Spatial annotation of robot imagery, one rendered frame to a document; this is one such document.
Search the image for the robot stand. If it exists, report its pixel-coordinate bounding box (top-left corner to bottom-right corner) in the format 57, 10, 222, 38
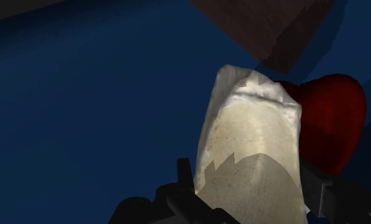
188, 0, 337, 75

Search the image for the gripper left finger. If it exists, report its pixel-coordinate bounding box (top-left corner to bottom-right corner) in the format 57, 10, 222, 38
108, 157, 241, 224

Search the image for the cream white bread slice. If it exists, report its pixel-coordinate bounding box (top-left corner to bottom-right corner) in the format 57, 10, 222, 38
193, 64, 309, 224

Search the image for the red apple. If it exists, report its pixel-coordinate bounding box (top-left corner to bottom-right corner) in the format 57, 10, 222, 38
275, 73, 368, 176

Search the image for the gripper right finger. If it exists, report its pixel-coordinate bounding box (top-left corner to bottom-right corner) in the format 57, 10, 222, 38
299, 157, 371, 224

